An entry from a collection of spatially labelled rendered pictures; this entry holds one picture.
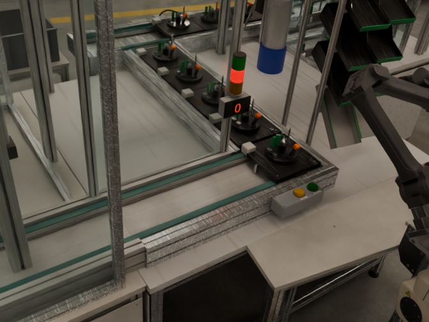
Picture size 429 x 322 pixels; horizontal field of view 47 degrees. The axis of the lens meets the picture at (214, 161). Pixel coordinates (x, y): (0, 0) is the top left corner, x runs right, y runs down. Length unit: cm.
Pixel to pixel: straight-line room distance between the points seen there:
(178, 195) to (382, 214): 83
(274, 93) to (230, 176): 84
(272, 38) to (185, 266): 153
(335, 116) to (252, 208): 60
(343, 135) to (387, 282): 115
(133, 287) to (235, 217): 45
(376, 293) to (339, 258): 113
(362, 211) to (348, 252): 25
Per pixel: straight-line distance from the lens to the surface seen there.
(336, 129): 219
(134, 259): 168
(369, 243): 197
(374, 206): 214
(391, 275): 311
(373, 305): 293
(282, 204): 187
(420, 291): 193
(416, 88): 180
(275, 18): 280
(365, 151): 243
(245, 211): 184
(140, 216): 182
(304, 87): 285
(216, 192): 193
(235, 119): 220
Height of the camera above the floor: 220
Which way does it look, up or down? 38 degrees down
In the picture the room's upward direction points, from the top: 6 degrees clockwise
